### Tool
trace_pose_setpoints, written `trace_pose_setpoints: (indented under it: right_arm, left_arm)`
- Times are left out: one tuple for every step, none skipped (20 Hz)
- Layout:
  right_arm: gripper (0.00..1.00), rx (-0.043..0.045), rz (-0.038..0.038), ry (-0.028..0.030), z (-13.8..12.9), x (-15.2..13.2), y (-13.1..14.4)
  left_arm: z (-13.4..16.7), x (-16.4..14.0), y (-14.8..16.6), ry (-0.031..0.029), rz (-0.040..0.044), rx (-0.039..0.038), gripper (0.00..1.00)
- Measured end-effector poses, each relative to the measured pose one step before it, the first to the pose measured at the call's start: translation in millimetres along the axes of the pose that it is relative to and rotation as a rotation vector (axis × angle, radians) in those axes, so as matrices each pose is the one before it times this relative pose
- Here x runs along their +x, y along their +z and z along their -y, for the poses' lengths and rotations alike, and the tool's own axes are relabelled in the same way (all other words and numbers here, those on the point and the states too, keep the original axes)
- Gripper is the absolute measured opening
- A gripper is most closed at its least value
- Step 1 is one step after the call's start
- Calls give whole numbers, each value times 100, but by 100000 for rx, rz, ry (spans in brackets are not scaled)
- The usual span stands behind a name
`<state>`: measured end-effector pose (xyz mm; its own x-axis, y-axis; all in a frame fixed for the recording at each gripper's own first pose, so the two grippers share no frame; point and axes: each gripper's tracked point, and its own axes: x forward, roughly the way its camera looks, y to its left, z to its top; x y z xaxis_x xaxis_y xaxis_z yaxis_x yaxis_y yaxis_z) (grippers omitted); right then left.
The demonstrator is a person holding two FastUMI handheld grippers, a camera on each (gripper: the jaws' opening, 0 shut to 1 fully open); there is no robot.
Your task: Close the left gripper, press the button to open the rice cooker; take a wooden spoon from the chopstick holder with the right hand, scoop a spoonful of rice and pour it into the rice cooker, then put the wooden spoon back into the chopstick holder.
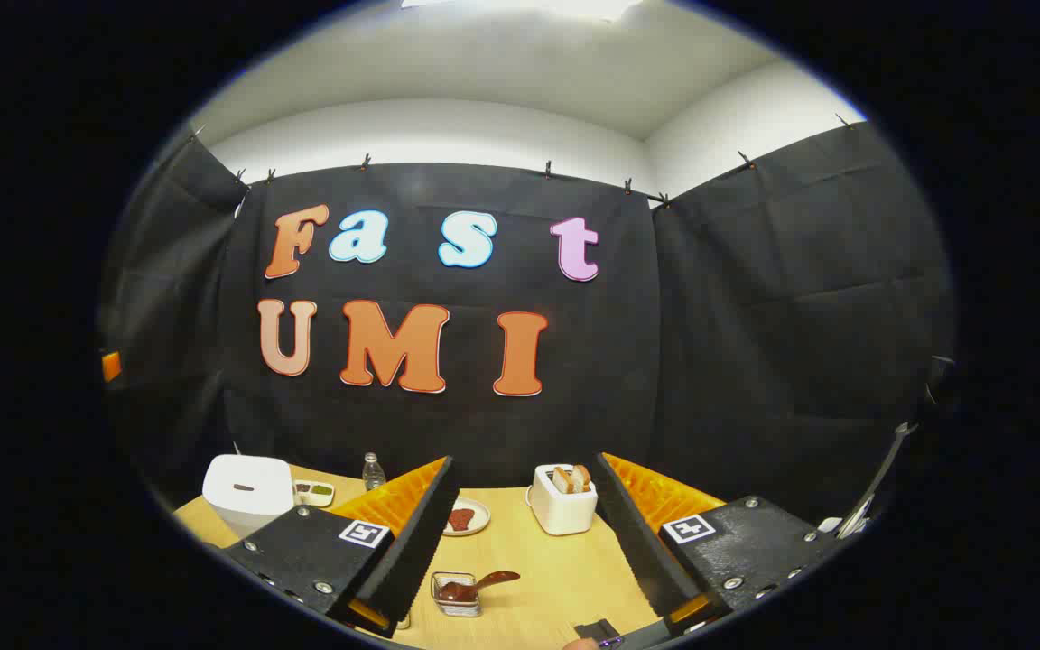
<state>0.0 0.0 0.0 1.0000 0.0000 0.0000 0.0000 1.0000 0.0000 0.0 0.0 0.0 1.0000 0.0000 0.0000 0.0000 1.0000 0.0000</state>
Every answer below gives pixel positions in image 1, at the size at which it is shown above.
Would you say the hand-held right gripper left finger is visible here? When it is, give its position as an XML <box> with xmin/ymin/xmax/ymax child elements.
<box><xmin>222</xmin><ymin>456</ymin><xmax>460</xmax><ymax>640</ymax></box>

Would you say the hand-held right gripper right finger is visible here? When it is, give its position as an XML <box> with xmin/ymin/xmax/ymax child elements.
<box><xmin>595</xmin><ymin>452</ymin><xmax>846</xmax><ymax>637</ymax></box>

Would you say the brown wooden spoon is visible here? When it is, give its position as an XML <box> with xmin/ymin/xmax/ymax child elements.
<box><xmin>437</xmin><ymin>571</ymin><xmax>521</xmax><ymax>604</ymax></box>

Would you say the metal wire chopstick holder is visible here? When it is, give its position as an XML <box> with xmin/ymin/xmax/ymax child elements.
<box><xmin>431</xmin><ymin>572</ymin><xmax>483</xmax><ymax>618</ymax></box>

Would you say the white rice cooker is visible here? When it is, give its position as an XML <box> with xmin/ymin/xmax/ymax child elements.
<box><xmin>202</xmin><ymin>454</ymin><xmax>295</xmax><ymax>540</ymax></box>

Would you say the white round plate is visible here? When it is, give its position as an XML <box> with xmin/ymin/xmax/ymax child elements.
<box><xmin>441</xmin><ymin>497</ymin><xmax>491</xmax><ymax>537</ymax></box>

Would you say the white toaster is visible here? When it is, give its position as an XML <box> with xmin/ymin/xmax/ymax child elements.
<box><xmin>526</xmin><ymin>464</ymin><xmax>599</xmax><ymax>536</ymax></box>

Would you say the ceiling light panel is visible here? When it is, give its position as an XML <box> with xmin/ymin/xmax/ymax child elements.
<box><xmin>398</xmin><ymin>0</ymin><xmax>643</xmax><ymax>21</ymax></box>

